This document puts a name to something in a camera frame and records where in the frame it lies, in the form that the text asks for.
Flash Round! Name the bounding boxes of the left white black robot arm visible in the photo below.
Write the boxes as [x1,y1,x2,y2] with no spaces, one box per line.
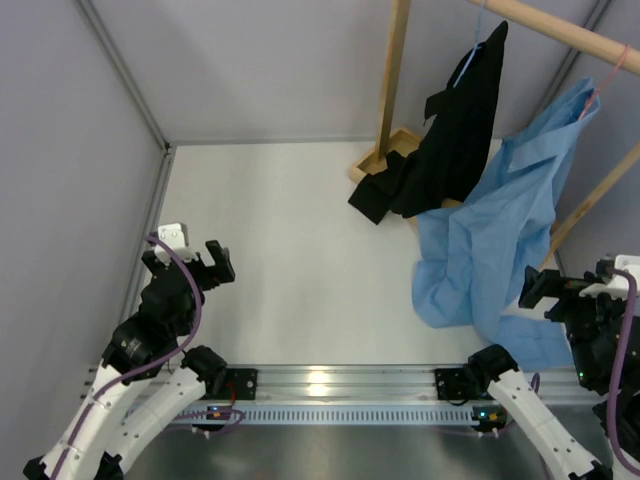
[23,234,235,479]

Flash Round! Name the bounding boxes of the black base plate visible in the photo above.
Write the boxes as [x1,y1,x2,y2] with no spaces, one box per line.
[434,367,481,406]
[216,368,258,401]

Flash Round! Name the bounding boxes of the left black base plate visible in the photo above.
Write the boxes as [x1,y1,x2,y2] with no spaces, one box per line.
[216,368,258,401]

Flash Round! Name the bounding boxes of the pink wire hanger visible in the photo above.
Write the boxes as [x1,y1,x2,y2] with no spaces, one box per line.
[579,44,632,120]

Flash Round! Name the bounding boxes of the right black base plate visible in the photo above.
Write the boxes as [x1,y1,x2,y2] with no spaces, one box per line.
[434,367,481,406]

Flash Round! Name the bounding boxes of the wooden clothes rack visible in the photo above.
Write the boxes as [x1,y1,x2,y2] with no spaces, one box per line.
[348,1,639,257]

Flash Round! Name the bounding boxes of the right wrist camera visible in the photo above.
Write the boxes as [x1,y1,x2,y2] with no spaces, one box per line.
[579,254,639,300]

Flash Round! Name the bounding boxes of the aluminium mounting rail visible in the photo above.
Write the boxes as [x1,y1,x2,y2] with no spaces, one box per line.
[84,363,601,401]

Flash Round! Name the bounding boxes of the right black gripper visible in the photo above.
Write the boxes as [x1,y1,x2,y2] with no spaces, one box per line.
[518,265,628,388]

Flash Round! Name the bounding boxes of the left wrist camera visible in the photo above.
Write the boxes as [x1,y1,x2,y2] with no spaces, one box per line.
[156,222,198,263]

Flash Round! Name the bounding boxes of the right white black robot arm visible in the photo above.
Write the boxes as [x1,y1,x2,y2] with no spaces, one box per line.
[463,255,639,479]

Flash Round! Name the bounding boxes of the grey slotted cable duct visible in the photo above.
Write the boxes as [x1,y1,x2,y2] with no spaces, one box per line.
[174,404,506,426]

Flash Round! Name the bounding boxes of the black shirt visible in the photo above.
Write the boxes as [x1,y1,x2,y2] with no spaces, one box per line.
[348,21,509,224]

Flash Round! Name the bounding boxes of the light blue shirt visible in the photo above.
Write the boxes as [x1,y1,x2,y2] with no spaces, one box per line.
[412,77,600,372]

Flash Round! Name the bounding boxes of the blue wire hanger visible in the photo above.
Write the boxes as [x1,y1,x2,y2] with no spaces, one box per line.
[452,0,489,89]

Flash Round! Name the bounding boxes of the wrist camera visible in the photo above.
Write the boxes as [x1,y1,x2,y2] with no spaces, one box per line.
[579,254,639,300]
[156,222,198,263]

